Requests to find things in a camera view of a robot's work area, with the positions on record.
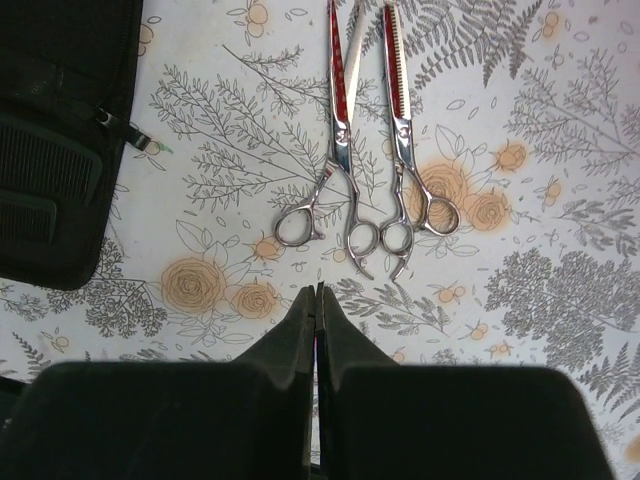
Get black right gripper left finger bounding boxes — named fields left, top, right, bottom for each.
left=1, top=287, right=315, bottom=479

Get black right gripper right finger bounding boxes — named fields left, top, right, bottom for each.
left=315, top=286, right=613, bottom=479

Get silver straight scissors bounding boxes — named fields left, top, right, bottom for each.
left=274, top=1, right=380, bottom=280

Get silver thinning scissors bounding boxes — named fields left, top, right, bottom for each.
left=380, top=1, right=461, bottom=281

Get black tail comb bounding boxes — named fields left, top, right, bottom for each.
left=1, top=190, right=57, bottom=243

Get black zippered tool case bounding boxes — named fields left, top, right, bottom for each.
left=1, top=1, right=150, bottom=290

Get black wide tooth comb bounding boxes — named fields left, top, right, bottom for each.
left=1, top=113, right=103, bottom=204

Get floral patterned table mat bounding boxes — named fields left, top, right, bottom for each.
left=1, top=1, right=639, bottom=479

